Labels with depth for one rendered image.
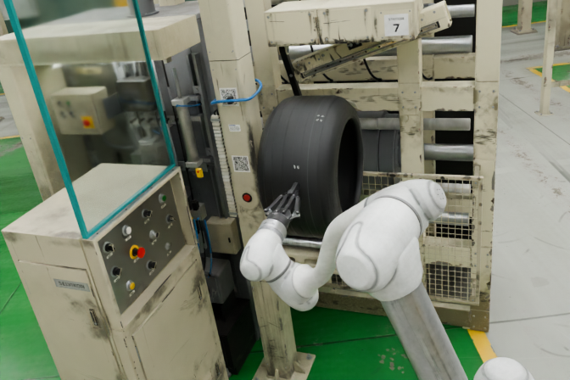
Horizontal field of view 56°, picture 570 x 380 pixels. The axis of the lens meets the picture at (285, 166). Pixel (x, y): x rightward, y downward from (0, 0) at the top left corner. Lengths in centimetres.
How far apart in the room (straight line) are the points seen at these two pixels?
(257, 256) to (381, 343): 158
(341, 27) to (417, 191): 109
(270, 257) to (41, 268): 84
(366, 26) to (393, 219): 115
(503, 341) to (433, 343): 190
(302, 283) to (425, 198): 58
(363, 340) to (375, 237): 202
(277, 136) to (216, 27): 46
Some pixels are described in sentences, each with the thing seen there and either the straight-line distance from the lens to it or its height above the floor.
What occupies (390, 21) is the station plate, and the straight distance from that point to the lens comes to 213.
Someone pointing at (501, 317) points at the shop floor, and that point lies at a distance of 327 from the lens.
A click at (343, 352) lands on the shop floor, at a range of 303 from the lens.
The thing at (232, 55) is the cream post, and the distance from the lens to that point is 207.
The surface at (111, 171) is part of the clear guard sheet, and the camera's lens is 190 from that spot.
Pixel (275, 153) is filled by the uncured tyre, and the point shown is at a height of 134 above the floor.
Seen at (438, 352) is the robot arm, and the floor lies 123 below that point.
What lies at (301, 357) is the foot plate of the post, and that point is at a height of 1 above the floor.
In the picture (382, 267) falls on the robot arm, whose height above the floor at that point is 147.
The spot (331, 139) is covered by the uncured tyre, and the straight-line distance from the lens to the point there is 194.
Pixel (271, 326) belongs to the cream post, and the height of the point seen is 36.
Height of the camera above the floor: 210
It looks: 24 degrees down
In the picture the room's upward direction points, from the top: 8 degrees counter-clockwise
